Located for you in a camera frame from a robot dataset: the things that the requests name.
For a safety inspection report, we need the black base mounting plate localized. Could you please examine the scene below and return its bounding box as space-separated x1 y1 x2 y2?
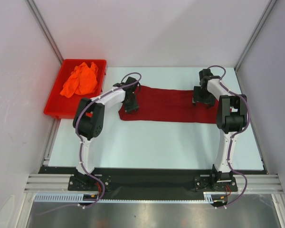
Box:
38 166 268 200

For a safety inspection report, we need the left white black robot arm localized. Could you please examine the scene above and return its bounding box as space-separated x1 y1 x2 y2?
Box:
73 72 142 190

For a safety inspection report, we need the orange t shirt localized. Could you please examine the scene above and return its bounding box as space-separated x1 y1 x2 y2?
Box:
60 62 98 98

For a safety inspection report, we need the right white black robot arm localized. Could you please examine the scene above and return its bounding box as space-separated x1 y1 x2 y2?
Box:
192 67 250 190

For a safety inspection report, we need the dark red t shirt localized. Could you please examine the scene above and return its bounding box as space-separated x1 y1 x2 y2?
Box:
119 86 219 124

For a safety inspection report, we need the red plastic bin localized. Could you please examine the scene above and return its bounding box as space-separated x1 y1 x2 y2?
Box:
44 59 107 119

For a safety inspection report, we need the slotted grey cable duct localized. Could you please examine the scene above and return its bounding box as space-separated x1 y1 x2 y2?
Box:
34 192 227 204

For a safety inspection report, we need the left corner aluminium post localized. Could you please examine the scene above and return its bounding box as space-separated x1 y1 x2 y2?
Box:
25 0 64 64

